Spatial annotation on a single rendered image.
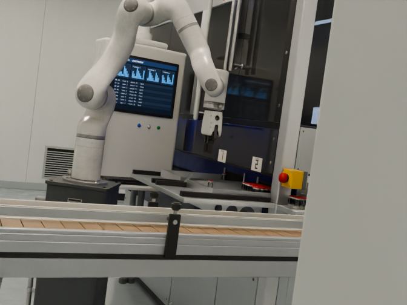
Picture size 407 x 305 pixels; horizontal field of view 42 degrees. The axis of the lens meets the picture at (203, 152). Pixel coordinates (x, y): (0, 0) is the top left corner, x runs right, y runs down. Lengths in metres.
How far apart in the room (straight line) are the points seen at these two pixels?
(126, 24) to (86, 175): 0.63
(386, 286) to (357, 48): 0.24
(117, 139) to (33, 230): 1.94
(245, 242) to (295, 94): 1.11
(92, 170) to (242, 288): 0.82
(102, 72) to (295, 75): 0.78
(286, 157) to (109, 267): 1.25
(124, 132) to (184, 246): 1.87
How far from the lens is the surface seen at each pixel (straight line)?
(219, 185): 2.42
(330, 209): 0.59
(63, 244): 1.05
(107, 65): 2.23
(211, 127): 2.10
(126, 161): 2.97
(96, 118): 2.29
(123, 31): 2.22
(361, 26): 0.59
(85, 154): 2.24
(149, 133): 3.01
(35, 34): 7.48
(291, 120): 2.19
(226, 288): 2.55
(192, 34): 2.16
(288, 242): 1.24
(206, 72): 2.05
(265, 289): 2.27
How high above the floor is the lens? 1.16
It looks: 3 degrees down
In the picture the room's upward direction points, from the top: 7 degrees clockwise
